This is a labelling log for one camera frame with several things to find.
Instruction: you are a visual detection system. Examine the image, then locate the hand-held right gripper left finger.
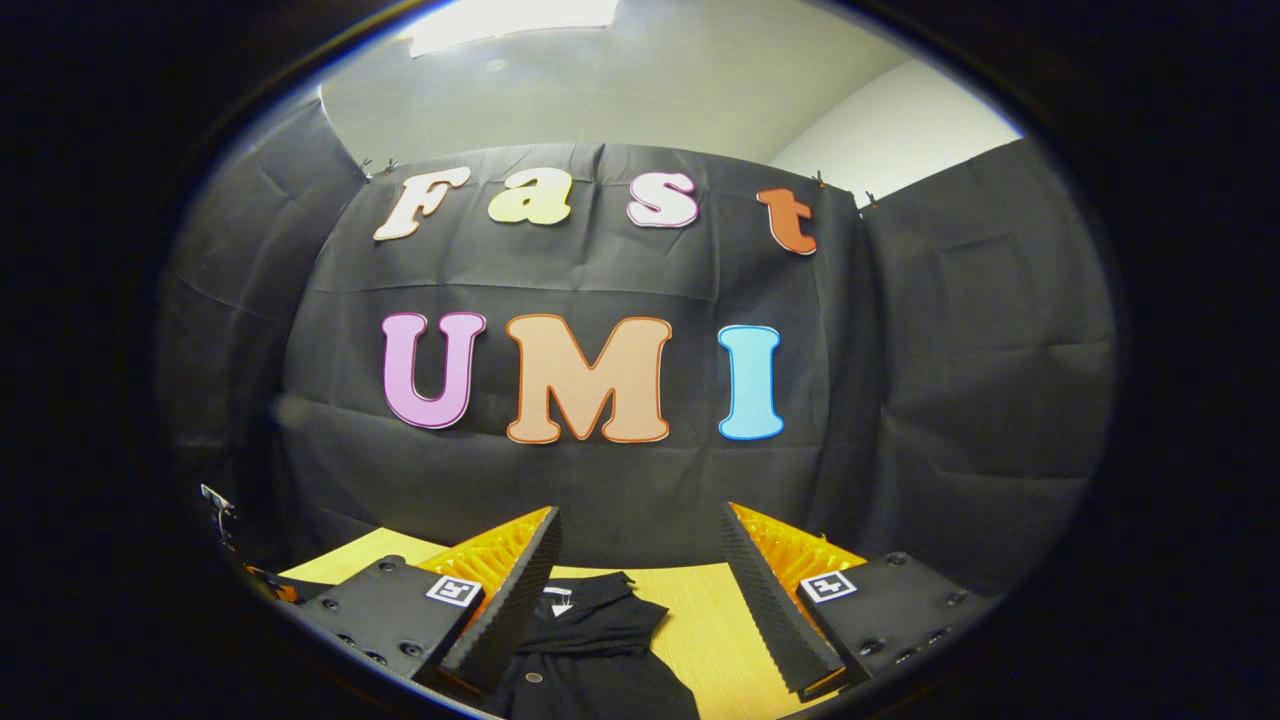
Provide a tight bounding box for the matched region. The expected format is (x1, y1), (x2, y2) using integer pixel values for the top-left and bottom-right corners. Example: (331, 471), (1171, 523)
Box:
(298, 505), (564, 698)

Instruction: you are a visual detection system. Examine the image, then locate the black backdrop cloth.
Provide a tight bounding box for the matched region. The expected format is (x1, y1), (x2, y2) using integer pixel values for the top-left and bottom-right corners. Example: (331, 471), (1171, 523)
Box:
(160, 95), (1116, 601)

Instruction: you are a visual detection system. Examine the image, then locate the black button shirt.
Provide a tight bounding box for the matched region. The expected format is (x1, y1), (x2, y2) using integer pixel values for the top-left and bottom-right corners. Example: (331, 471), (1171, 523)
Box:
(495, 570), (701, 720)

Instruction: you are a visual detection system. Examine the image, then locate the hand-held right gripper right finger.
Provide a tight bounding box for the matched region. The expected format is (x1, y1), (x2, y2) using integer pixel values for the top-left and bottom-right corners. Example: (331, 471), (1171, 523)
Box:
(719, 501), (1001, 701)

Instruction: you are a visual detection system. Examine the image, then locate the ceiling light panel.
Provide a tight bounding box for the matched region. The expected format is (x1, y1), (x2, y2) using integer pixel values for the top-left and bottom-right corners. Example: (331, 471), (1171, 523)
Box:
(410, 0), (621, 58)

